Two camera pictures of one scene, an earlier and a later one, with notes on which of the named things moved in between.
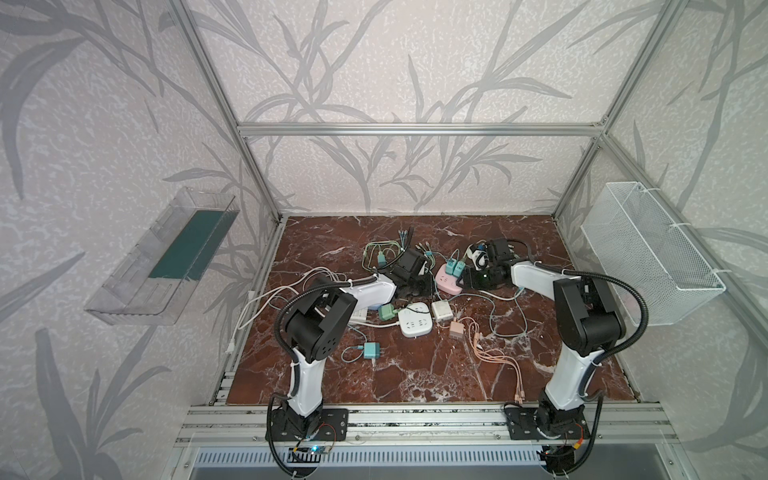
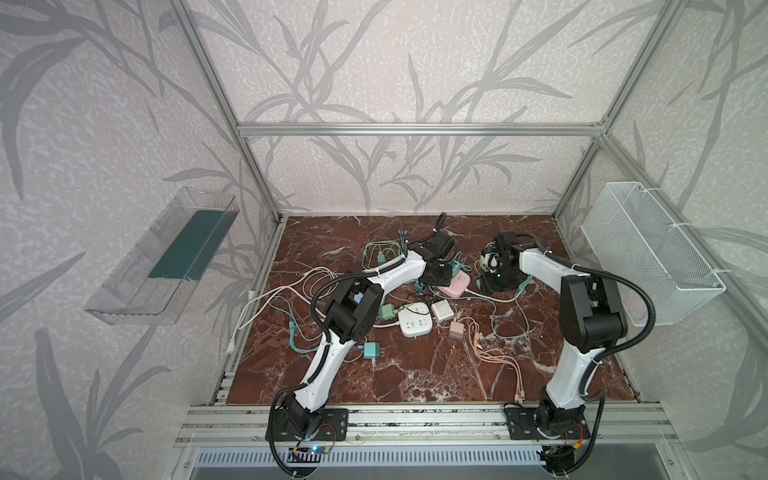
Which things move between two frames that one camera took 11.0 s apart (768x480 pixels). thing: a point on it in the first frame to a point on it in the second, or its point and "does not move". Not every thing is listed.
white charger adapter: (442, 310) does not move
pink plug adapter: (455, 327) does not move
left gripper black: (413, 267) to (441, 273)
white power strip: (415, 319) does not move
